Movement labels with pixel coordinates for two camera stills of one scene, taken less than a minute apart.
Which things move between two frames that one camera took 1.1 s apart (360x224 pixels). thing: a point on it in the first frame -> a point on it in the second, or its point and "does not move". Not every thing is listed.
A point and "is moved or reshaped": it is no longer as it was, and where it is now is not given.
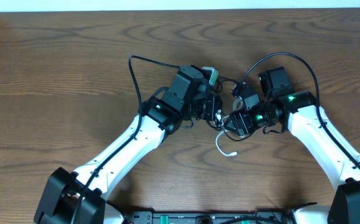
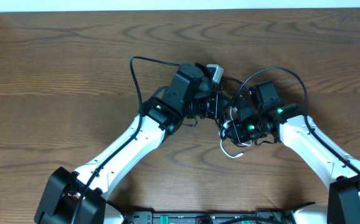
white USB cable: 232,154 -> 223,133
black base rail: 288,216 does not move
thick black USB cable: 240,140 is moved or reshaped
